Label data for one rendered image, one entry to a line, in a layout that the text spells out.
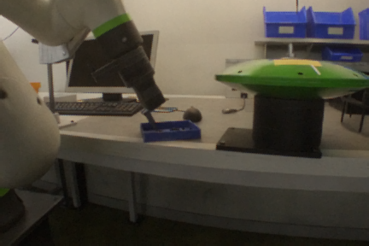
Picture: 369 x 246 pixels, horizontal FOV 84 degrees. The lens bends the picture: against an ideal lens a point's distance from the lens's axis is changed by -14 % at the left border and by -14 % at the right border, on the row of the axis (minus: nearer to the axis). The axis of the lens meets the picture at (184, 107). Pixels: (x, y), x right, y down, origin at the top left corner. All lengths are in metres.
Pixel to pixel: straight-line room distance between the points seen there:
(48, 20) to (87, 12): 0.09
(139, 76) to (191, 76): 0.95
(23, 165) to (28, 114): 0.06
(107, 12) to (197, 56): 0.99
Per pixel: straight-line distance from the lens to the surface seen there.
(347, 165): 0.51
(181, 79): 1.47
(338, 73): 0.40
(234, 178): 0.55
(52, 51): 0.71
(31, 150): 0.31
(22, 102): 0.31
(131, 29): 0.52
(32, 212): 0.55
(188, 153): 0.48
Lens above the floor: 1.07
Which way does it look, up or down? 9 degrees down
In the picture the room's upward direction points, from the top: straight up
